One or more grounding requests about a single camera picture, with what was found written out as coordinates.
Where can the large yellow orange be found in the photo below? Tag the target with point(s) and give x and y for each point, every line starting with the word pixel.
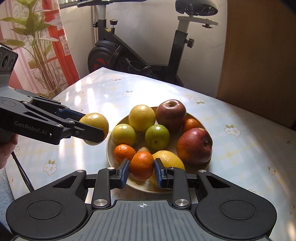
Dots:
pixel 168 160
pixel 141 118

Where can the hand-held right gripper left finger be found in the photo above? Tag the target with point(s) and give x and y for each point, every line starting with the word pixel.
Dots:
pixel 123 173

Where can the floral tablecloth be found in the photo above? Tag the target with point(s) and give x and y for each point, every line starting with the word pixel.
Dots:
pixel 242 150

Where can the green round fruit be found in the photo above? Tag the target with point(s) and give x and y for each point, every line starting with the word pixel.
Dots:
pixel 157 137

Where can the white towel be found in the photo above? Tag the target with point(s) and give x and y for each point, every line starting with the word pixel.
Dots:
pixel 4 190

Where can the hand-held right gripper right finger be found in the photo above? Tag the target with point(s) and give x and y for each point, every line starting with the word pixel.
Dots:
pixel 159 173

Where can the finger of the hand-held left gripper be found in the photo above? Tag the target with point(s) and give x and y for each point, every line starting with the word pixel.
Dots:
pixel 90 133
pixel 69 113

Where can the red apple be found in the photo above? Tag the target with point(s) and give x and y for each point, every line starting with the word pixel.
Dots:
pixel 171 115
pixel 194 148

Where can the black exercise bike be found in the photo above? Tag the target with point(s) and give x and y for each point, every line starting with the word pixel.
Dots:
pixel 175 53

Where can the cream round plate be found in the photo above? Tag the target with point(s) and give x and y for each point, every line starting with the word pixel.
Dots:
pixel 141 186

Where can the wooden cabinet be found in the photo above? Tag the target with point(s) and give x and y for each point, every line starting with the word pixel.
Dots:
pixel 259 58

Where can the person's left hand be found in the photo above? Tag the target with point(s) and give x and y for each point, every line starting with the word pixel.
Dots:
pixel 7 153

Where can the small mandarin orange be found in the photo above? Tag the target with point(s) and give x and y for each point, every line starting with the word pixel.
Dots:
pixel 123 153
pixel 190 125
pixel 142 165

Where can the yellow-green round fruit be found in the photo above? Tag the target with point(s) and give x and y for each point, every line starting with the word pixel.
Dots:
pixel 123 134
pixel 97 121

